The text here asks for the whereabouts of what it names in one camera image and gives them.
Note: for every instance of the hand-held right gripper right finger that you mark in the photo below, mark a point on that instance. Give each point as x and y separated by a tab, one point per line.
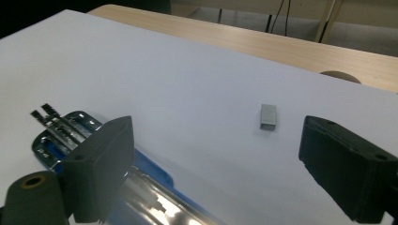
347	168

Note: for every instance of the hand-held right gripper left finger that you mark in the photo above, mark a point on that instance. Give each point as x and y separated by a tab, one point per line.
100	162

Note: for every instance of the blue stapler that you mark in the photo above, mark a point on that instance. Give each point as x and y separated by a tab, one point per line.
151	170

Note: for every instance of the grey staple block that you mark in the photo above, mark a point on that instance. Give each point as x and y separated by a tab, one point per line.
268	117

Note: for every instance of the round brown table grommet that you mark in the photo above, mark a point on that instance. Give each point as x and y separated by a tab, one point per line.
340	76

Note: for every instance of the white table sheet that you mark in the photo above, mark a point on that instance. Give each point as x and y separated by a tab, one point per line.
187	93

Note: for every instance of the beige vertical post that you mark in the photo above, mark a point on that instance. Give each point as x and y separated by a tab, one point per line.
327	18

